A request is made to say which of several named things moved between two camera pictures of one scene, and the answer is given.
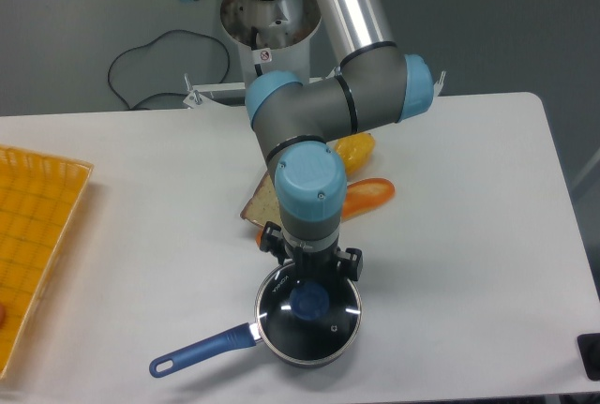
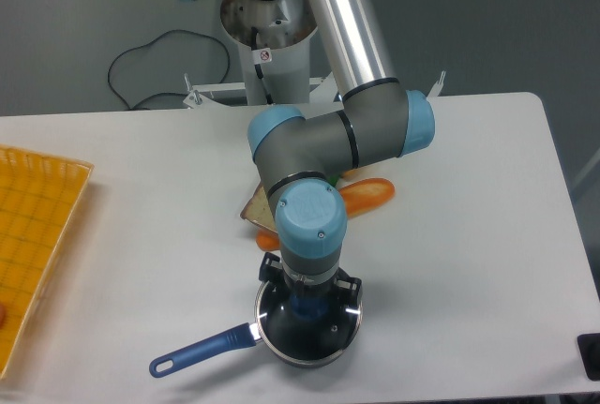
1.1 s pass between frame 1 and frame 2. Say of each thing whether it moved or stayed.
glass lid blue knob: stayed
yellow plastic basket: stayed
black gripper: moved
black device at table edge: stayed
